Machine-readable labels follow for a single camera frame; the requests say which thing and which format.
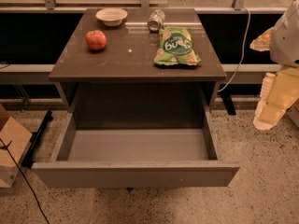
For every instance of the silver soda can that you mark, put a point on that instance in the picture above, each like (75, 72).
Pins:
(156, 20)

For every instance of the green rice chip bag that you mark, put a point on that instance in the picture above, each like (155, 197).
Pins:
(176, 47)

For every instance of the cardboard box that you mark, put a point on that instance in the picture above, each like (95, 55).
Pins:
(15, 141)

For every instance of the black metal floor bar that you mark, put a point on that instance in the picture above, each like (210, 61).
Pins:
(34, 141)

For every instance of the black table leg foot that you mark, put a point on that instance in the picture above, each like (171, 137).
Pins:
(226, 97)

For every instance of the red apple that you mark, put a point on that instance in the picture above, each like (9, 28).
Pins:
(96, 40)

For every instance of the open grey top drawer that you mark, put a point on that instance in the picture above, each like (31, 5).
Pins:
(140, 141)

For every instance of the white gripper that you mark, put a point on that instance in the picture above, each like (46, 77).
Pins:
(286, 42)

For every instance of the white paper bowl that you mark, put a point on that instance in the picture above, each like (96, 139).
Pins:
(111, 17)

